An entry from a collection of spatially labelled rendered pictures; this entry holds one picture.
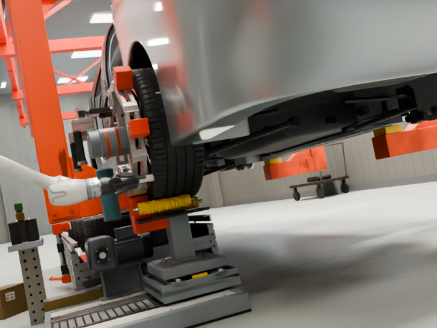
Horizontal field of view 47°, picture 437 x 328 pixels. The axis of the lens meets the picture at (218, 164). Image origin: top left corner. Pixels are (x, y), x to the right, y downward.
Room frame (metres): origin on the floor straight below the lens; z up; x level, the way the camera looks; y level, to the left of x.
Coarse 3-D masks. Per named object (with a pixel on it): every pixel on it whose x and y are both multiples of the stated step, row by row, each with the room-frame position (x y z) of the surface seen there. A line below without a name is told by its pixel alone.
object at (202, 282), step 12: (144, 276) 2.68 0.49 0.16; (192, 276) 2.26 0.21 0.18; (204, 276) 2.27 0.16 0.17; (216, 276) 2.29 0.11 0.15; (228, 276) 2.31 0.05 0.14; (144, 288) 2.65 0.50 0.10; (156, 288) 2.33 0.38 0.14; (168, 288) 2.22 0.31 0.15; (180, 288) 2.23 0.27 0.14; (192, 288) 2.25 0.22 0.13; (204, 288) 2.27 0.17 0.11; (216, 288) 2.29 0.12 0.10; (168, 300) 2.21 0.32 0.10; (180, 300) 2.27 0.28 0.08
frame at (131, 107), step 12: (108, 96) 2.52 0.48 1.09; (120, 96) 2.23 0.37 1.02; (132, 96) 2.24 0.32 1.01; (132, 108) 2.19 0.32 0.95; (132, 144) 2.18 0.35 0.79; (144, 144) 2.20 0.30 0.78; (132, 156) 2.19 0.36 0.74; (144, 156) 2.20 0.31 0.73; (120, 168) 2.64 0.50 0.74; (132, 168) 2.25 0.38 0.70; (144, 168) 2.25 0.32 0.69; (132, 192) 2.34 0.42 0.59; (144, 192) 2.34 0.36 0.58
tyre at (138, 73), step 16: (144, 80) 2.24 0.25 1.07; (144, 96) 2.19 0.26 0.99; (160, 96) 2.20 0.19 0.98; (144, 112) 2.19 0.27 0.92; (160, 112) 2.18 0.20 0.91; (160, 128) 2.17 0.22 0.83; (160, 144) 2.17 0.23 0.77; (192, 144) 2.23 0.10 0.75; (160, 160) 2.20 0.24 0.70; (176, 160) 2.23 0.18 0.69; (192, 160) 2.26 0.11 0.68; (160, 176) 2.23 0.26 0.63; (176, 176) 2.28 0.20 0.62; (192, 176) 2.32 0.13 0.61; (160, 192) 2.31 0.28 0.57; (176, 192) 2.36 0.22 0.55; (192, 192) 2.42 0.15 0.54
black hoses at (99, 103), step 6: (102, 96) 2.26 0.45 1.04; (90, 102) 2.21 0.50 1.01; (96, 102) 2.22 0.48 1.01; (102, 102) 2.23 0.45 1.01; (90, 108) 2.19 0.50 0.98; (96, 108) 2.19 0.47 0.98; (102, 108) 2.20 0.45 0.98; (108, 108) 2.21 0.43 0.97; (90, 114) 2.20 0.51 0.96; (102, 114) 2.33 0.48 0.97; (108, 114) 2.34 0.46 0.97
